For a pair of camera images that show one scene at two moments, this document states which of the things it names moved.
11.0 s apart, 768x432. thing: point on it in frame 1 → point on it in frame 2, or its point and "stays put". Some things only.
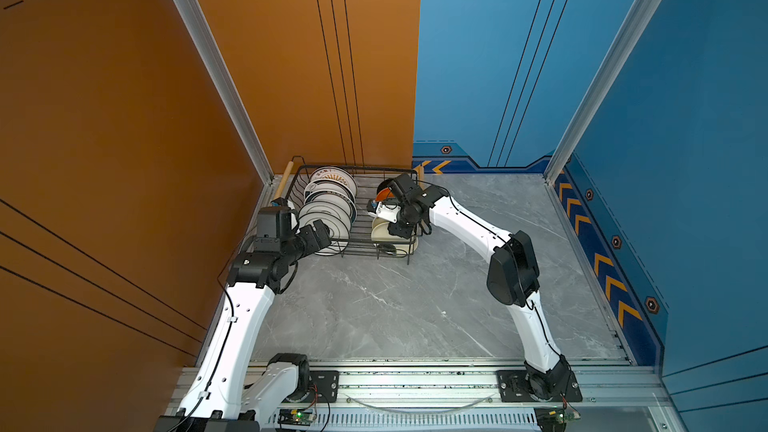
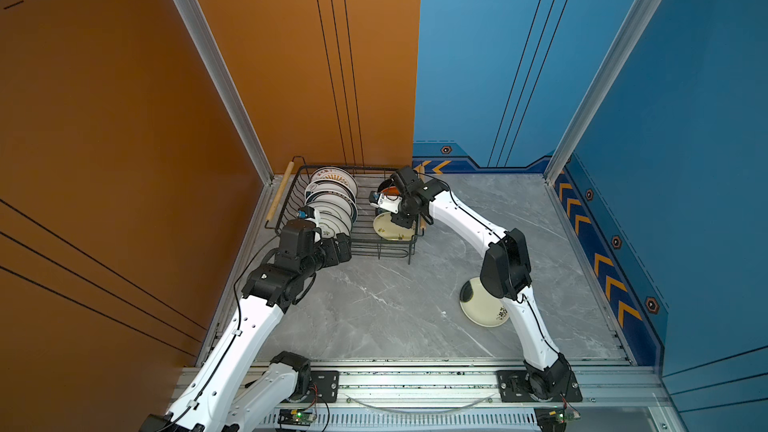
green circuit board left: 291,417 stays put
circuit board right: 555,419 stays put
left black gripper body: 305,242 → 325,255
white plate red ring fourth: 336,176 stays put
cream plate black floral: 398,249 → 484,309
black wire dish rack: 335,199 stays put
